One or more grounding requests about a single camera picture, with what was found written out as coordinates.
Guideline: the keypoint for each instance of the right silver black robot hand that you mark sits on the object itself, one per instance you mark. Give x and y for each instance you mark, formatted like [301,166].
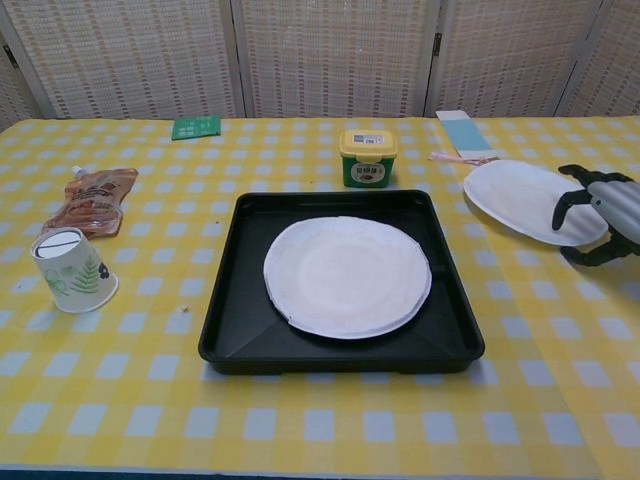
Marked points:
[617,205]

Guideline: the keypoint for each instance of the white paper plate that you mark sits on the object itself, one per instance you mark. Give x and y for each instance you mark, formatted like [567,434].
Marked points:
[510,200]
[345,275]

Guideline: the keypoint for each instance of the black plastic tray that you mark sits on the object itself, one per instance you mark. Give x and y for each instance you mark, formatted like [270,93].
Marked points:
[240,320]

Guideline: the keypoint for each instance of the blue and white paper strip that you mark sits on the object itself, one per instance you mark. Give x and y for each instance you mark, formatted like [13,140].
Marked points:
[467,134]

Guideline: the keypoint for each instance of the pink paper wrapper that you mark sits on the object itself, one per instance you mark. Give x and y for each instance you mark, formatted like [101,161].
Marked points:
[450,158]

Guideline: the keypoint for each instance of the green tub with yellow lid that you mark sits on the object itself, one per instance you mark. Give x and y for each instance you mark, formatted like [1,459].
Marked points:
[367,167]

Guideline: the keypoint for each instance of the woven folding screen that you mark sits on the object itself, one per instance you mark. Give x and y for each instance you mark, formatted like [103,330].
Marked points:
[325,55]

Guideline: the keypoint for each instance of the green printed card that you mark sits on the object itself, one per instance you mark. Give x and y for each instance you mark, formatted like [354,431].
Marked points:
[196,127]

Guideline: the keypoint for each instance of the yellow checked tablecloth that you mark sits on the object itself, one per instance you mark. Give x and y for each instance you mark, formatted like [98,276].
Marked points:
[150,380]

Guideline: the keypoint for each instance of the brown sauce pouch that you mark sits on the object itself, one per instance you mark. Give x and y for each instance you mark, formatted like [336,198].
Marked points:
[95,200]

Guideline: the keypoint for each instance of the fern print paper cup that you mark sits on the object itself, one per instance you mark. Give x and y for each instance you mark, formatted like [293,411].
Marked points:
[75,280]

